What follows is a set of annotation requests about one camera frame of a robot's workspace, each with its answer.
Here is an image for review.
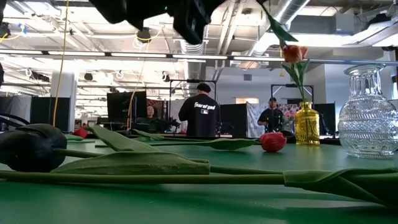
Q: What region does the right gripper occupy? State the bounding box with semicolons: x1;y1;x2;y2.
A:
126;0;226;46

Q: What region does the red artificial tulip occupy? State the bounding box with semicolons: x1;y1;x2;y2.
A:
63;123;96;144
95;131;287;153
0;167;398;208

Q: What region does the yellow glass vase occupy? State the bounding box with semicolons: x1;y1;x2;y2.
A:
294;101;321;147

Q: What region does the clear glass vase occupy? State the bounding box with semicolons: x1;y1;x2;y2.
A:
337;63;398;160

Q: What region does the person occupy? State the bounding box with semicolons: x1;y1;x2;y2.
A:
136;105;170;133
178;82;221;138
257;96;285;134

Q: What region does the black screen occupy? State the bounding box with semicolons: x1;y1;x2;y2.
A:
313;102;337;135
219;103;249;138

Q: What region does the black monitor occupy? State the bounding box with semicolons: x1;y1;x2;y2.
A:
106;91;148;124

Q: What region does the floral cloth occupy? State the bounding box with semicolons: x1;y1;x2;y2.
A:
247;103;296;138

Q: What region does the grey ventilation box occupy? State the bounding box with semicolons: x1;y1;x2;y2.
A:
290;14;355;35

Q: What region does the white pillar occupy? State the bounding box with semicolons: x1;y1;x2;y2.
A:
50;70;78;131

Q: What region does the black partition panel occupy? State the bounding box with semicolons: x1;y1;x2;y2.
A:
30;96;71;132

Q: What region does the grey partition panel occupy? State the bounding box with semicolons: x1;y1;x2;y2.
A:
0;95;32;125

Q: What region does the silver ventilation duct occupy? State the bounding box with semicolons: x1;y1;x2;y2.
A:
178;39;208;94
239;0;308;69

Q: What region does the black ceiling camera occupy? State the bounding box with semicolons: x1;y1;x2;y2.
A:
136;27;153;44

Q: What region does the black rig frame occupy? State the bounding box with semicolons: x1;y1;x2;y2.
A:
270;83;315;105
169;79;218;138

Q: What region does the ceiling light rail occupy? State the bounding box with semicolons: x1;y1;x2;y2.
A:
0;48;398;68

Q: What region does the yellow hanging cable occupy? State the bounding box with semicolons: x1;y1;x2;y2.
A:
126;26;164;130
52;0;70;128

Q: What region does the black table frame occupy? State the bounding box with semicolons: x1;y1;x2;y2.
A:
62;132;343;146

